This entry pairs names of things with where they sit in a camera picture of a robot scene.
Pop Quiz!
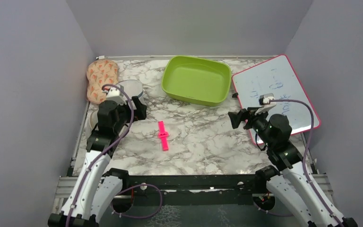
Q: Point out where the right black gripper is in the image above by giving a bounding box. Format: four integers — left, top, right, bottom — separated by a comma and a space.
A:
228, 105, 273, 148

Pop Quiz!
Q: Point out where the white mesh laundry bag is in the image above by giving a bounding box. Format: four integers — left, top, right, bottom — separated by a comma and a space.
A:
85, 79, 146, 137

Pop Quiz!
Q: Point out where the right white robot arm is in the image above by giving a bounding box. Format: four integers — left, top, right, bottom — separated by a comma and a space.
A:
228, 108, 358, 227

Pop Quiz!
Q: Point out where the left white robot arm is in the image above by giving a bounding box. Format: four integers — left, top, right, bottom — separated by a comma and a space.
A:
48, 96, 147, 227

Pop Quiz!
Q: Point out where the pink plastic clip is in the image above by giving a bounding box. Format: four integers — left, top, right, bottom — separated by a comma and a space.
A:
158, 121, 169, 151

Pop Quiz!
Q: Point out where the green plastic tray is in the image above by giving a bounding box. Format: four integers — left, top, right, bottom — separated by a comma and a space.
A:
161, 56, 231, 106

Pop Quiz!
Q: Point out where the pink framed whiteboard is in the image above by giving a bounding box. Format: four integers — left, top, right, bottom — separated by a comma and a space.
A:
232, 54, 321, 135

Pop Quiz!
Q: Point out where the floral orange pouch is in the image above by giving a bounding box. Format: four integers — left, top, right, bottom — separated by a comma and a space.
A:
86, 59, 119, 105

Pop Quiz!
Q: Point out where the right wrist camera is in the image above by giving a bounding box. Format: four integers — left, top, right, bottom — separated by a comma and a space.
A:
255, 93, 276, 115

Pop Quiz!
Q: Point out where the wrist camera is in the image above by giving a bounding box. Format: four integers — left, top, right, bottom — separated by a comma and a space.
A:
104, 87, 127, 105
255, 93, 276, 115

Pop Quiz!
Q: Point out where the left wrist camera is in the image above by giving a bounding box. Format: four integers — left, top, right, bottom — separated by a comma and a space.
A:
104, 87, 127, 105

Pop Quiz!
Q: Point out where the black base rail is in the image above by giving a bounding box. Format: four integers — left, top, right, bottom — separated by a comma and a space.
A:
66, 167, 318, 208

